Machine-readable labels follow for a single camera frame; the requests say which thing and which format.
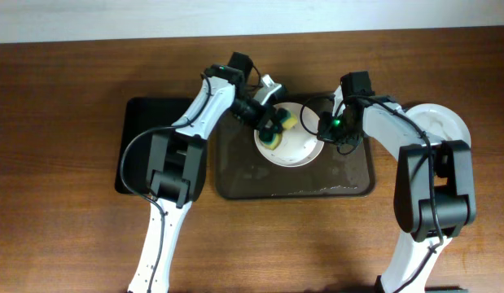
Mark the green yellow sponge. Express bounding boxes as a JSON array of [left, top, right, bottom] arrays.
[[258, 108, 298, 150]]

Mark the white plate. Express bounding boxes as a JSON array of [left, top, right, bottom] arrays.
[[254, 102, 324, 168], [406, 103, 471, 147]]

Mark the brown serving tray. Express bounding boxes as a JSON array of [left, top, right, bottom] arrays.
[[212, 112, 375, 200]]

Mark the black plastic tray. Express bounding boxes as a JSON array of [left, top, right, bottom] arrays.
[[114, 97, 192, 195]]

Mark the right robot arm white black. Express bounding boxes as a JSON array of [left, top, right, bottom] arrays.
[[317, 71, 476, 292]]

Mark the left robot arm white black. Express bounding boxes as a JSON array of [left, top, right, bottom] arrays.
[[119, 52, 285, 293]]

